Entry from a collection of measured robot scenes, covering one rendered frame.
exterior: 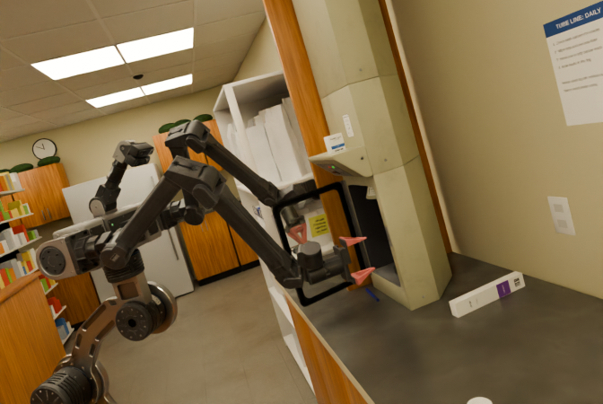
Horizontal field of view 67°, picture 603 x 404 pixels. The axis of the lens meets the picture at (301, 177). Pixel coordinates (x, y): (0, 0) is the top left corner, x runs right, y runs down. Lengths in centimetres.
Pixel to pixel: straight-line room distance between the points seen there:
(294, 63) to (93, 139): 546
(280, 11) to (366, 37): 46
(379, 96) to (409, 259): 54
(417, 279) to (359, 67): 72
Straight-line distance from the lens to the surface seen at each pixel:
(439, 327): 149
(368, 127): 150
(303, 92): 183
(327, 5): 153
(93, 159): 707
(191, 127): 162
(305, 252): 130
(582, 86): 137
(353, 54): 152
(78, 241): 153
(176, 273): 642
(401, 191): 154
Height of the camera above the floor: 160
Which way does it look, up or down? 5 degrees down
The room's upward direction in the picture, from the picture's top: 16 degrees counter-clockwise
